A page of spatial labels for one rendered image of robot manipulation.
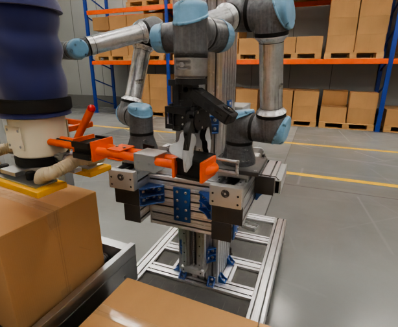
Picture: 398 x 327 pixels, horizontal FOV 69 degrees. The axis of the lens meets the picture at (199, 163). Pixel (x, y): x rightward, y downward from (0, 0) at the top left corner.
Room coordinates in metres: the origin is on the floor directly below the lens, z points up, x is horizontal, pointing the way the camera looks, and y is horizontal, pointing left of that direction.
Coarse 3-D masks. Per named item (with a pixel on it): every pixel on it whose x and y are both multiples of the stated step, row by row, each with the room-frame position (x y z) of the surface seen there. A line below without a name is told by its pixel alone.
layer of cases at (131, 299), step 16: (128, 288) 1.01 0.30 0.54; (144, 288) 1.01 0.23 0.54; (112, 304) 0.92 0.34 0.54; (128, 304) 0.92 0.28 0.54; (144, 304) 0.92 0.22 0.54; (160, 304) 0.92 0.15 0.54; (176, 304) 0.92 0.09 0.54; (192, 304) 0.92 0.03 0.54; (96, 320) 0.85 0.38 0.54; (112, 320) 0.85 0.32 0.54; (128, 320) 0.85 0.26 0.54; (144, 320) 0.85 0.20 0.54; (160, 320) 0.85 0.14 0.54; (176, 320) 0.85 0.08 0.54; (192, 320) 0.85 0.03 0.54; (208, 320) 0.85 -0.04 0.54; (224, 320) 0.85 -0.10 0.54; (240, 320) 0.85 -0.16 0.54
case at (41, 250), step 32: (0, 192) 1.10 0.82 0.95; (64, 192) 1.10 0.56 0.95; (0, 224) 0.84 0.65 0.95; (32, 224) 0.87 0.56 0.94; (64, 224) 0.97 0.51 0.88; (96, 224) 1.10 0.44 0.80; (0, 256) 0.76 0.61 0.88; (32, 256) 0.85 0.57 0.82; (64, 256) 0.95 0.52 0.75; (96, 256) 1.08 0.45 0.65; (0, 288) 0.78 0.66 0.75; (32, 288) 0.83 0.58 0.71; (64, 288) 0.93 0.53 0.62; (0, 320) 0.81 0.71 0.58; (32, 320) 0.81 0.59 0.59
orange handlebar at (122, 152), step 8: (72, 120) 1.25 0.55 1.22; (80, 120) 1.24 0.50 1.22; (72, 128) 1.11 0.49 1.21; (64, 136) 0.93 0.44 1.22; (56, 144) 0.88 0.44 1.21; (64, 144) 0.86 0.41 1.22; (120, 144) 0.82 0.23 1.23; (96, 152) 0.80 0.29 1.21; (104, 152) 0.78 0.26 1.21; (112, 152) 0.77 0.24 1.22; (120, 152) 0.76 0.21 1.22; (128, 152) 0.75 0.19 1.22; (120, 160) 0.75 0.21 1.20; (160, 160) 0.69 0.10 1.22; (168, 160) 0.69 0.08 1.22; (208, 168) 0.64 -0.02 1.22; (216, 168) 0.65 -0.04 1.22
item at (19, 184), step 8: (0, 168) 0.90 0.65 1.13; (0, 176) 0.87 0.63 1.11; (8, 176) 0.87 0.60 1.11; (16, 176) 0.87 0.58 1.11; (24, 176) 0.87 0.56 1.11; (32, 176) 0.84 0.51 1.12; (0, 184) 0.84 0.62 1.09; (8, 184) 0.82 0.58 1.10; (16, 184) 0.81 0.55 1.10; (24, 184) 0.81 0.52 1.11; (32, 184) 0.80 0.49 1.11; (48, 184) 0.81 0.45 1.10; (56, 184) 0.82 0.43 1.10; (64, 184) 0.83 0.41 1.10; (24, 192) 0.78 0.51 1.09; (32, 192) 0.76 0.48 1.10; (40, 192) 0.76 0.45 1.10; (48, 192) 0.78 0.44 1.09
